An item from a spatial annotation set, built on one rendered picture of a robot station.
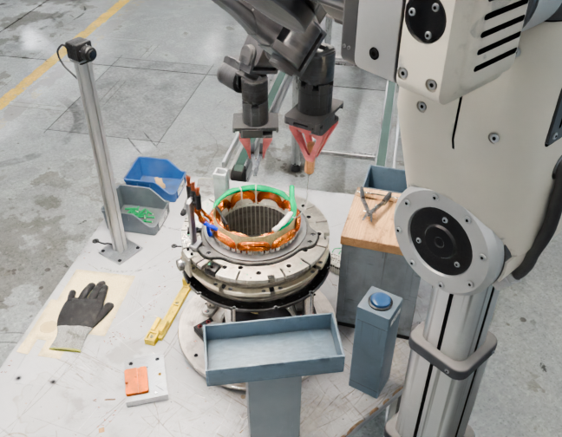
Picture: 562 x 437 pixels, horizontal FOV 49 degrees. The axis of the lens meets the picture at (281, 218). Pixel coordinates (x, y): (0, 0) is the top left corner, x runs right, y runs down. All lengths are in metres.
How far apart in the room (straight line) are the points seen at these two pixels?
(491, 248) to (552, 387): 1.89
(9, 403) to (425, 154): 1.10
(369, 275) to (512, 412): 1.20
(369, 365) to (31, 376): 0.76
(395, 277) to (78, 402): 0.75
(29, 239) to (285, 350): 2.23
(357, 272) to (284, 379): 0.37
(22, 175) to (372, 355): 2.76
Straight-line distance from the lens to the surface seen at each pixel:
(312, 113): 1.04
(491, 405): 2.51
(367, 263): 1.42
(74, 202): 3.44
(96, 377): 1.52
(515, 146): 0.67
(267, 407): 1.24
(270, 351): 1.19
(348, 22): 0.52
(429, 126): 0.70
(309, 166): 1.12
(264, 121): 1.38
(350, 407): 1.43
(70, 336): 1.61
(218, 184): 1.38
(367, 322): 1.29
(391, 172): 1.63
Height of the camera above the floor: 1.94
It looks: 38 degrees down
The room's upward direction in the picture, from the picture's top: straight up
